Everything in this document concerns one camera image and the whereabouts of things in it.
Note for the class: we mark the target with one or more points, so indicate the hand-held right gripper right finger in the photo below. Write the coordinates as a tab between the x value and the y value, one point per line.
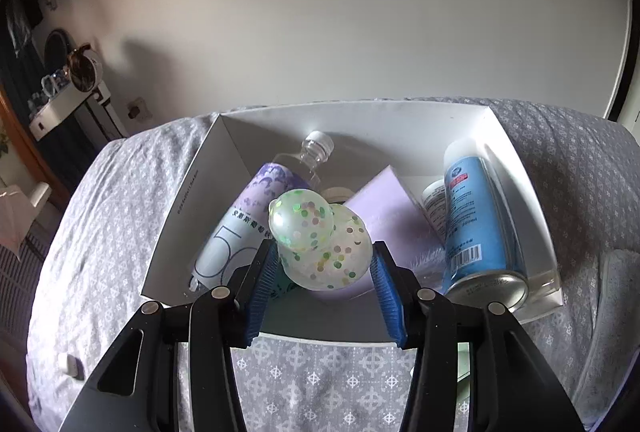
387	297

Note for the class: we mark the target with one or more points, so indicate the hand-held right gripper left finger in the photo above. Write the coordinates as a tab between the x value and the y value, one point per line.
260	297

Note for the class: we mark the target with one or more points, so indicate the clear confetti duck toy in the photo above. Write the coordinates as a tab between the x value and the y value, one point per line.
320	237

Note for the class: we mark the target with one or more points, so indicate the lavender rectangular box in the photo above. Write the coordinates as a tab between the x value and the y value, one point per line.
390	212

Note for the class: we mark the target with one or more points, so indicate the white tube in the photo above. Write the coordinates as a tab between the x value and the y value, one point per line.
432	207

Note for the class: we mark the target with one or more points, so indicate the blue spray can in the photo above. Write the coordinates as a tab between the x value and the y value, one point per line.
470	222

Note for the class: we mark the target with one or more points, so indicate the white cardboard box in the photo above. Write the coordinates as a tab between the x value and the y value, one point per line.
350	131

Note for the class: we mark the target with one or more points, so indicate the clear bottle purple label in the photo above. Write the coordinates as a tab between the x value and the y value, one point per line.
250	217

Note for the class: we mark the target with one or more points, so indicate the white round jar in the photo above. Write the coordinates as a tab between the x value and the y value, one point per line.
339	194

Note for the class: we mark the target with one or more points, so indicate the grey patterned bedsheet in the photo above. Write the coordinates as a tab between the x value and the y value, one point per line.
100	237

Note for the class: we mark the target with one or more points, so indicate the small white case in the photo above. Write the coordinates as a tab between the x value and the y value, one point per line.
70	366

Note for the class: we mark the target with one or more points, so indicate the grey fluffy towel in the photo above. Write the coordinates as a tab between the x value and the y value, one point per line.
615	312

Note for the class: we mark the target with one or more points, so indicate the white stool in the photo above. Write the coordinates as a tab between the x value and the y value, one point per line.
36	197

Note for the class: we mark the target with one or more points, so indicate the round gold-framed mirror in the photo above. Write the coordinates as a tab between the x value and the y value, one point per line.
82	69

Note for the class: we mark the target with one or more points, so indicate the dark blue curtain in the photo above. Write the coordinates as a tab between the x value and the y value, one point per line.
15	61

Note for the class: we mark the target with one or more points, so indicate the wall outlet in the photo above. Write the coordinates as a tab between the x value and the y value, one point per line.
139	109

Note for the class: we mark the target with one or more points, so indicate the black metal bed frame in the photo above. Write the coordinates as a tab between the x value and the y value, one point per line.
107	121

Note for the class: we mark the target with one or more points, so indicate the white wall shelf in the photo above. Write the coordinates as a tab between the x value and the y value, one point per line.
55	111

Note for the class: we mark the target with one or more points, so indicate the dark round wall object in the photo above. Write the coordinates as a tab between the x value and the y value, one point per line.
56	45

